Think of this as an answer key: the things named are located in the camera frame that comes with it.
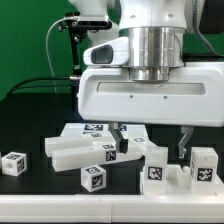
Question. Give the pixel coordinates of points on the white chair seat part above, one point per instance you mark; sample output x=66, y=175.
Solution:
x=179, y=181

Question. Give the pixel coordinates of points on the white L-shaped border fence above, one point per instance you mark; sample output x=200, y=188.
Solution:
x=171, y=208

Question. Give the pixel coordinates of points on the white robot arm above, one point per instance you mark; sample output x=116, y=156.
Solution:
x=139, y=76

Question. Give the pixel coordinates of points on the white cube nut with tag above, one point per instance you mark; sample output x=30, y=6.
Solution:
x=93, y=178

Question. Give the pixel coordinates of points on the white long side bar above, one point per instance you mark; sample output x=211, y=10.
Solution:
x=63, y=142
x=99, y=153

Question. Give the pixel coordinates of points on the white cube nut far left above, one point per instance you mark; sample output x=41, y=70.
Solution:
x=14, y=163

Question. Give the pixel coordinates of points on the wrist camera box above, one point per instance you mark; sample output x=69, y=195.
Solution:
x=112, y=53

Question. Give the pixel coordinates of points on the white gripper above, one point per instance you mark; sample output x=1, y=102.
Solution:
x=193, y=96

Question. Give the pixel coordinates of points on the black camera on stand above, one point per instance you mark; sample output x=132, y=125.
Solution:
x=76, y=23

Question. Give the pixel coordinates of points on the white long side bar lower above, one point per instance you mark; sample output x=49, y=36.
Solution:
x=99, y=153

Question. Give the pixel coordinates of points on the white long side bar upper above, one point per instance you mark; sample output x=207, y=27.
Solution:
x=63, y=142

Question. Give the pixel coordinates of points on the white flat chair back panel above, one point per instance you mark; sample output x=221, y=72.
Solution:
x=127, y=130

